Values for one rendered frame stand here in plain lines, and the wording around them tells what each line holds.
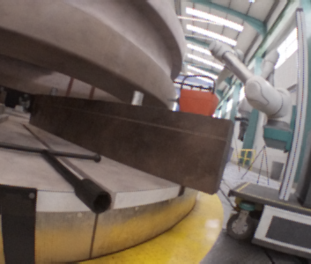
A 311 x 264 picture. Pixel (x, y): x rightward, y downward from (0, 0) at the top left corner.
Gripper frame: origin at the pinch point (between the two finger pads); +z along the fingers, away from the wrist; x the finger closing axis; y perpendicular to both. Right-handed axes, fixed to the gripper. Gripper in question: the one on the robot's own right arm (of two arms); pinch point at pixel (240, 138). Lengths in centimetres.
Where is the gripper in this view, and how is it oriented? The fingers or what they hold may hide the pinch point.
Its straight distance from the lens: 168.7
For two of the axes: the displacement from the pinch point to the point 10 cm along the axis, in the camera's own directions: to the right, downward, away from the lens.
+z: -2.4, 9.7, -0.3
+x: 5.6, 1.6, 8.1
